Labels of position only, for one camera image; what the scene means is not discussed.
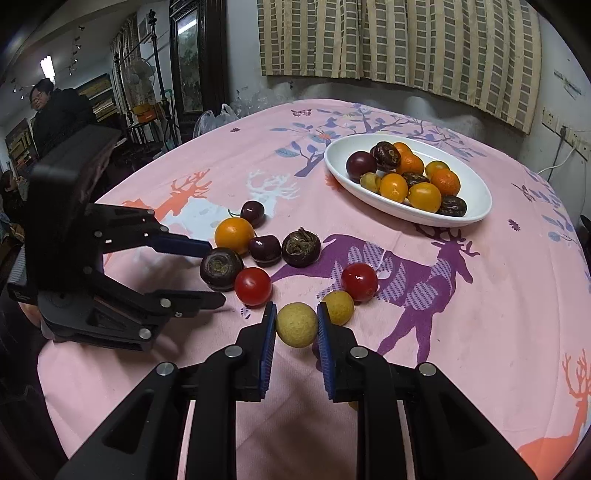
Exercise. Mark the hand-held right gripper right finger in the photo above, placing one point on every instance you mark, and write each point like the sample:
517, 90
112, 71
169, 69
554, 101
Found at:
325, 350

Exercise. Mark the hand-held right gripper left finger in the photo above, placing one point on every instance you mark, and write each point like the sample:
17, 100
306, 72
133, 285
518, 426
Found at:
268, 350

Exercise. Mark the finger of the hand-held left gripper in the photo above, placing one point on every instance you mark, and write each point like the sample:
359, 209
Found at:
203, 301
184, 245

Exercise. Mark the dark water chestnut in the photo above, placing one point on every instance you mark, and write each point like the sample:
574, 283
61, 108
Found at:
221, 270
415, 178
385, 154
301, 248
451, 205

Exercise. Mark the yellow longan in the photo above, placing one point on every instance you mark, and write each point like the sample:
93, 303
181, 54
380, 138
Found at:
296, 324
338, 307
371, 181

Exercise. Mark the orange mandarin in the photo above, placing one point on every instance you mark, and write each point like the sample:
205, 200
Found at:
404, 148
234, 235
425, 197
411, 164
445, 181
393, 186

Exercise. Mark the dark red plum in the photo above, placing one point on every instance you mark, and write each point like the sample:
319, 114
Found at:
361, 166

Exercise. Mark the green-tinged mandarin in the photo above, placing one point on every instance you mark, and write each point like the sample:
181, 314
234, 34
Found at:
436, 167

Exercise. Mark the white oval plate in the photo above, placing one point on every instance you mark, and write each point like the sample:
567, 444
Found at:
478, 198

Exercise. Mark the red cherry tomato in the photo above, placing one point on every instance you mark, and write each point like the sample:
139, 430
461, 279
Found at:
252, 286
359, 281

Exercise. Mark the dark red cherry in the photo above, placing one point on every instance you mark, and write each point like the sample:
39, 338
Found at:
252, 213
264, 250

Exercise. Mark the framed canvas painting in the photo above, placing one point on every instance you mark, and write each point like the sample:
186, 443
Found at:
97, 97
21, 143

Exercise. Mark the clear plastic bag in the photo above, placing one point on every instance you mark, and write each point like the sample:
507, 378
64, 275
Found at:
214, 117

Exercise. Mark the pink deer print tablecloth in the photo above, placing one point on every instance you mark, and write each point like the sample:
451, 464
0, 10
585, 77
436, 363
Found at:
461, 346

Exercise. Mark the orange storage box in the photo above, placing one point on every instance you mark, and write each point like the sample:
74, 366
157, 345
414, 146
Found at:
144, 113

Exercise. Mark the fluorescent ceiling lamp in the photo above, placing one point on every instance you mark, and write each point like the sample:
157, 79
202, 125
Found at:
47, 68

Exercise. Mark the white standing fan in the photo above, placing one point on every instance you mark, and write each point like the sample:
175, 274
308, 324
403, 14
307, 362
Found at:
139, 71

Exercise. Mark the black light stand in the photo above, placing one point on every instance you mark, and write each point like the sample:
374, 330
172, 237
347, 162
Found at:
153, 69

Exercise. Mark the dark wooden framed painting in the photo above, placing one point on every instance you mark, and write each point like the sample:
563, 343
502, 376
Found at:
191, 60

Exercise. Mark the beige checked curtain panel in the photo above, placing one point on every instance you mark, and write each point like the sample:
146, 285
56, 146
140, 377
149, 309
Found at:
452, 55
309, 41

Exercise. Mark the white wall sockets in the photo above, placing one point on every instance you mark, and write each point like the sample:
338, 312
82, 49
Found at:
570, 134

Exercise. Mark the paper wall label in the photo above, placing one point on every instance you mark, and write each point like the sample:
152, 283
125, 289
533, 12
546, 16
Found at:
568, 83

